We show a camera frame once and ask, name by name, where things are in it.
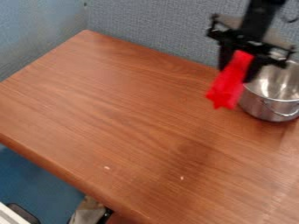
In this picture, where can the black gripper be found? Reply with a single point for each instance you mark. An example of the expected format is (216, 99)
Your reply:
(272, 49)

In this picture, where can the red plastic block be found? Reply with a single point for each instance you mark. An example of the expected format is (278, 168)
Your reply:
(228, 86)

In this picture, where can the metal pot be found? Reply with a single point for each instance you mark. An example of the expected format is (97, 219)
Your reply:
(272, 95)

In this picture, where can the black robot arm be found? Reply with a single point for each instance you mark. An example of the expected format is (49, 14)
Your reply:
(260, 16)

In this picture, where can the white object at corner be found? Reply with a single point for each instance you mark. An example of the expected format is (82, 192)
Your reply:
(10, 217)

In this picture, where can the crumpled beige cloth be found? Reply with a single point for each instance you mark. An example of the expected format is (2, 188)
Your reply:
(89, 212)

